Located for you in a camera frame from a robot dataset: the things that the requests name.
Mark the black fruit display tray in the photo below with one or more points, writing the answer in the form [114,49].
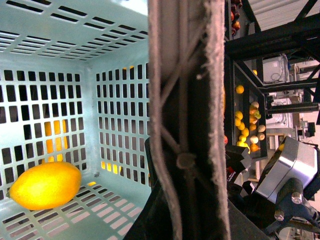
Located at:
[242,87]

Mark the brown basket handle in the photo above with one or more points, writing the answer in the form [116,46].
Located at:
[186,70]

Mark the light blue plastic basket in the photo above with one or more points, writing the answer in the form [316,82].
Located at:
[74,87]

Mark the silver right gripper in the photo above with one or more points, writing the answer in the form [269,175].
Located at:
[292,159]

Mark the yellow lemon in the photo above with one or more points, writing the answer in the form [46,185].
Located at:
[46,186]

